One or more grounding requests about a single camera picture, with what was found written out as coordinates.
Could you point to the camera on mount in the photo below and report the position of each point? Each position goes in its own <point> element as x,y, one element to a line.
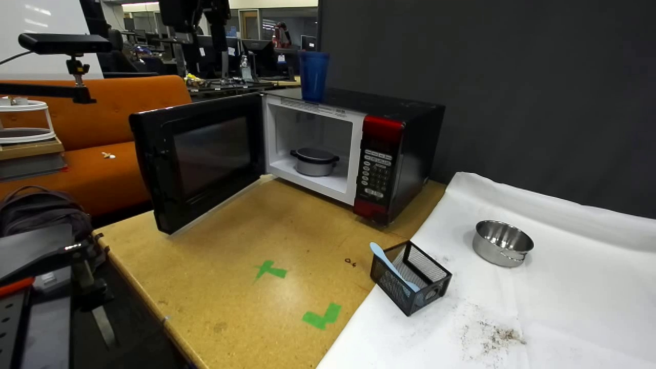
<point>64,43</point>

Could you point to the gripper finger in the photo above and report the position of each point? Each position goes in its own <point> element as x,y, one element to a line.
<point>177,13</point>
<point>216,10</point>

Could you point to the white cloth sheet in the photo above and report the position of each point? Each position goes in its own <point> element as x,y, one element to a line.
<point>564,307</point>

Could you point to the black mesh basket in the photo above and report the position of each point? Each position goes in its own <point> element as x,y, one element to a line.
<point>428,279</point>

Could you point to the scattered crumbs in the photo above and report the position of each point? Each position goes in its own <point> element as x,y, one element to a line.
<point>494,335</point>

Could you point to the black and red microwave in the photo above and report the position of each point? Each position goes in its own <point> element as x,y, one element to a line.
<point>405,154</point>

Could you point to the office chair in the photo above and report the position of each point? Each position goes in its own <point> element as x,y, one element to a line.
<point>120,59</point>

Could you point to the steel bowl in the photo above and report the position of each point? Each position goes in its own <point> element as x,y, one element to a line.
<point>499,246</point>

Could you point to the light blue plastic spatula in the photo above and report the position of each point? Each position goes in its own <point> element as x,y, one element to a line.
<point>387,262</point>

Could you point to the stack of books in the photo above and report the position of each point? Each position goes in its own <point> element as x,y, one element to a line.
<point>31,159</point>

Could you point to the grey pot with black lid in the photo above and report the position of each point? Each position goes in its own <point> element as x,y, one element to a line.
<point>313,163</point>

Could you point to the dark backpack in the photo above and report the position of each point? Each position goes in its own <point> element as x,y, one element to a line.
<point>41,210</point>

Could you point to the orange sofa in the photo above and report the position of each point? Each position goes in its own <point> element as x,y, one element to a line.
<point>102,118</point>

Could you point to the person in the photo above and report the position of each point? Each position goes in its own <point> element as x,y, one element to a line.
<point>282,35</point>

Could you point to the blue plastic cup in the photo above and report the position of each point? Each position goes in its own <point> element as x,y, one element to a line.
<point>313,77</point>

